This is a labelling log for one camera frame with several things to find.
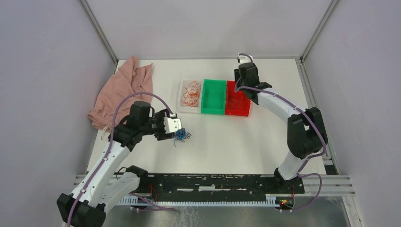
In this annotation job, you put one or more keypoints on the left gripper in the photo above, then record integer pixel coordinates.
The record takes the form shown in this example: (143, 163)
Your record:
(160, 115)

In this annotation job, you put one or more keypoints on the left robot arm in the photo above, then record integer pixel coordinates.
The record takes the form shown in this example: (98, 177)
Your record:
(88, 204)

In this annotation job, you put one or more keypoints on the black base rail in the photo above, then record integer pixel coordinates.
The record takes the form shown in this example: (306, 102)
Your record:
(215, 188)

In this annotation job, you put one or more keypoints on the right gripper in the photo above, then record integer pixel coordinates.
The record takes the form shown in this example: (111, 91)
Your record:
(238, 72)

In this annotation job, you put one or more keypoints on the red plastic bin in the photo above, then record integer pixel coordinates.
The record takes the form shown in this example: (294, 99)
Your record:
(237, 104)

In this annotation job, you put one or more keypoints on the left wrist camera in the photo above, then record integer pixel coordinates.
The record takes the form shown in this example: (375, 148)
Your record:
(172, 125)

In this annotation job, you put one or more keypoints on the green plastic bin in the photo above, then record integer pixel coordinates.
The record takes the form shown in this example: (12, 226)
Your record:
(213, 99)

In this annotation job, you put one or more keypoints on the pink cloth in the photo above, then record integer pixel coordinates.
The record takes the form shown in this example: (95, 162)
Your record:
(129, 78)

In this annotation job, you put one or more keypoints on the clear plastic bin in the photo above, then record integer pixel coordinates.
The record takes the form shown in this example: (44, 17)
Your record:
(189, 96)

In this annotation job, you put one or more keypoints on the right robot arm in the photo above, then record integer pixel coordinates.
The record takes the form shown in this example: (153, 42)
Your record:
(306, 134)

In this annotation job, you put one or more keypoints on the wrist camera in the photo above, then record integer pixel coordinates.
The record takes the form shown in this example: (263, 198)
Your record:
(244, 58)
(172, 125)

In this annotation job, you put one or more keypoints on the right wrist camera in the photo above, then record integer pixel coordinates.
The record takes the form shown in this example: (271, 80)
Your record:
(244, 58)

